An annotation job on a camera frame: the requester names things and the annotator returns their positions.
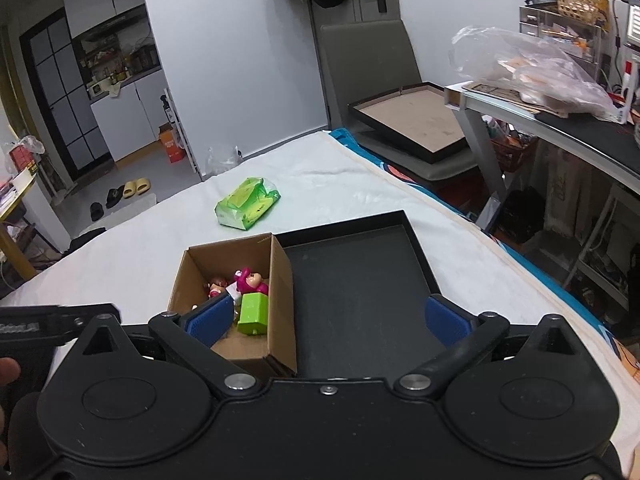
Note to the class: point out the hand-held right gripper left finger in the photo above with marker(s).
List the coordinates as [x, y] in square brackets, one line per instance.
[207, 320]

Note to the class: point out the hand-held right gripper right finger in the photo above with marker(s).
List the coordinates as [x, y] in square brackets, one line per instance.
[447, 320]

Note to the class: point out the brown-haired girl doll figure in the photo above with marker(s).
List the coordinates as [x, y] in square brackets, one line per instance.
[216, 287]

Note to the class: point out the green plastic block toy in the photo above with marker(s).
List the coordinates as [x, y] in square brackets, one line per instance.
[252, 314]

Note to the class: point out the pink bear toy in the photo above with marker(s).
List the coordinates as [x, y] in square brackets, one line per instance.
[248, 282]

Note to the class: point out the brown cardboard box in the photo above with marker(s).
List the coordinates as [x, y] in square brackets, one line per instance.
[280, 280]

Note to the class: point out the black shallow tray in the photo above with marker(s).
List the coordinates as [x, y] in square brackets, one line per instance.
[360, 290]

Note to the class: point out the person's left hand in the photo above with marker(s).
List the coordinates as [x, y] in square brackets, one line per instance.
[7, 371]

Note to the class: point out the yellow-legged table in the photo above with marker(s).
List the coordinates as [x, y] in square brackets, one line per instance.
[15, 240]

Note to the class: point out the dark cloth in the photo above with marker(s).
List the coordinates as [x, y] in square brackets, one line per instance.
[87, 240]

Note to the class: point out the green tissue pack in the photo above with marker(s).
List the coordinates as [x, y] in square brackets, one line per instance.
[247, 203]

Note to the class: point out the black slipper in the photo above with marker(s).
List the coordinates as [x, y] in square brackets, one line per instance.
[96, 211]
[114, 196]

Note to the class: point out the yellow slipper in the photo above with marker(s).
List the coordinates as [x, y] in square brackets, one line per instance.
[142, 186]
[130, 189]

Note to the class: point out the small clear plastic bag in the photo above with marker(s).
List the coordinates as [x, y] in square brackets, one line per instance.
[224, 161]

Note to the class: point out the red package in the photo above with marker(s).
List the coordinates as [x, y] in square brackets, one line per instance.
[21, 157]

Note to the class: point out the orange cardboard box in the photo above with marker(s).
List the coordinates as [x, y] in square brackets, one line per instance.
[171, 146]

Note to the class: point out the brown storage basket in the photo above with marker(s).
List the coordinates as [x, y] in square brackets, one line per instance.
[515, 152]

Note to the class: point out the white narrow rack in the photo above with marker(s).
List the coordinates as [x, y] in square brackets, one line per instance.
[181, 135]

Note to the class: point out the white kitchen cabinet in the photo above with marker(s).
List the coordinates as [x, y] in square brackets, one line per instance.
[130, 110]

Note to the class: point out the white-legged desk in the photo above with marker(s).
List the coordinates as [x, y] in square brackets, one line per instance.
[575, 135]

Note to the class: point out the black desk mat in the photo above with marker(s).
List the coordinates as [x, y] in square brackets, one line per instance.
[590, 140]

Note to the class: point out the black-framed glass door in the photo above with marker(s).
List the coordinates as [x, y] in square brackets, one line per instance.
[65, 100]

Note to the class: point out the clear plastic bag with contents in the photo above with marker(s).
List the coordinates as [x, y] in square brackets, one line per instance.
[535, 70]

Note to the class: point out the grey upholstered chair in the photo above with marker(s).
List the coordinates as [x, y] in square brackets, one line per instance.
[370, 65]

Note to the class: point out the clear acrylic drawer organizer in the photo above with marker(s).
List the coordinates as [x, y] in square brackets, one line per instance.
[555, 30]

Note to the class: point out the woven bamboo basket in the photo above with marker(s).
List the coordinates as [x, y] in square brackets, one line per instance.
[582, 6]

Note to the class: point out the black picture frame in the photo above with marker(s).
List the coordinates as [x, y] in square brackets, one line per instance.
[410, 120]

